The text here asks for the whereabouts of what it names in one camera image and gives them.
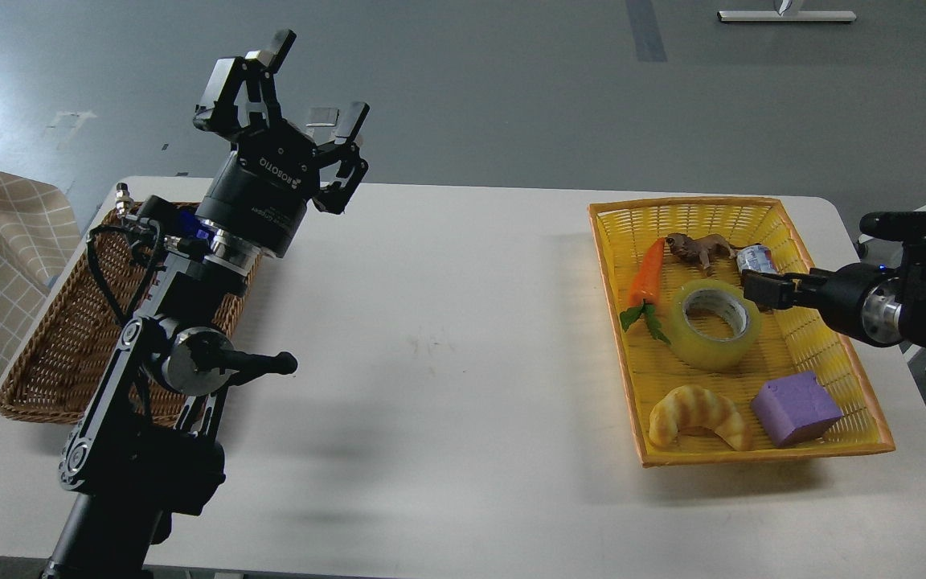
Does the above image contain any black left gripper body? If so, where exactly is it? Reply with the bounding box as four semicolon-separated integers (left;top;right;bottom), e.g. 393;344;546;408
195;120;337;257

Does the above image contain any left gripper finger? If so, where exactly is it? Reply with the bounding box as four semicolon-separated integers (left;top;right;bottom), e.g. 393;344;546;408
311;101;371;214
192;30;297;143

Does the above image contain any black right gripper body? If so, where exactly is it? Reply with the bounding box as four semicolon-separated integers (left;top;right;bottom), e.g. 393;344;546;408
809;264;904;346

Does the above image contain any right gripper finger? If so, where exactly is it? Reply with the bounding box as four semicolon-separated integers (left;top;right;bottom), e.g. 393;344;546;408
741;272;813;310
744;292;776;313

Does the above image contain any yellow tape roll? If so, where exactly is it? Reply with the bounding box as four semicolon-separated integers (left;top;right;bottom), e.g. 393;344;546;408
664;279;762;372

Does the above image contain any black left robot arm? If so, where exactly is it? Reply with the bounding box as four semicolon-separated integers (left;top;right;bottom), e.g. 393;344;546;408
42;29;370;578

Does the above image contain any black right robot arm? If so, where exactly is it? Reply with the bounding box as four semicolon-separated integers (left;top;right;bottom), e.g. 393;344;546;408
742;211;926;374

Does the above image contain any small blue can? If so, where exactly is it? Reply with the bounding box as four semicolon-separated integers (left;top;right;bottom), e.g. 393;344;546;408
735;244;779;275

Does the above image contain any brown toy dinosaur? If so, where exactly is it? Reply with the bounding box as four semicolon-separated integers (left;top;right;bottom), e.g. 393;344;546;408
664;233;741;275

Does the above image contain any yellow plastic basket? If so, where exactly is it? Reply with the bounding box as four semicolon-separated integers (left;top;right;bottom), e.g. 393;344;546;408
588;195;895;468

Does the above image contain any purple foam block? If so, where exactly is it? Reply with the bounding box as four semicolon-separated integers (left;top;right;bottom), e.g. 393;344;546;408
750;370;844;448

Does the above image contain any orange toy carrot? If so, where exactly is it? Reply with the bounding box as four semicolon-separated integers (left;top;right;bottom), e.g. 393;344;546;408
618;237;671;345

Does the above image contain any toy croissant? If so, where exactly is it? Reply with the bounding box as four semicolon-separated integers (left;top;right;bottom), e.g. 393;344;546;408
648;385;753;451

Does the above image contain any brown wicker basket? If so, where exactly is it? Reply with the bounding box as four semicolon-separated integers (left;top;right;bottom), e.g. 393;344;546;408
0;233;292;426

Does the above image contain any white desk foot bar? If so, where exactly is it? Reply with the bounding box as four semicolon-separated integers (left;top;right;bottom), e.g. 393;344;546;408
716;1;858;23

